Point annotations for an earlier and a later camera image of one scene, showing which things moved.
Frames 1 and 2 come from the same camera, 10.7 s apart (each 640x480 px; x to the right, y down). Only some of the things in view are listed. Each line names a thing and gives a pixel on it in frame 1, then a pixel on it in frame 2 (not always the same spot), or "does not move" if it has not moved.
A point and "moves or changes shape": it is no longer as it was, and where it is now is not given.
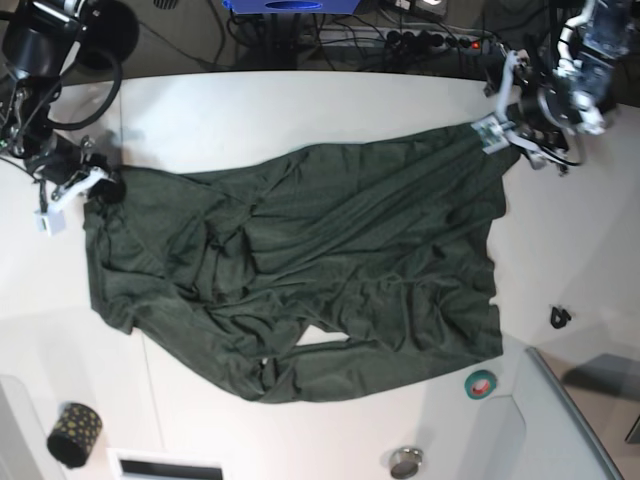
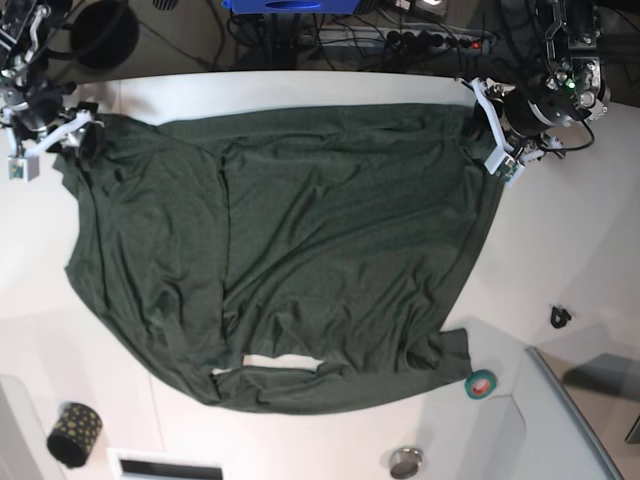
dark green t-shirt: [369, 259] moves or changes shape
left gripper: [62, 158] → [42, 105]
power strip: [399, 40] does not move
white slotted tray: [128, 464] does not move
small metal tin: [406, 463] does not move
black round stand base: [108, 34] does not move
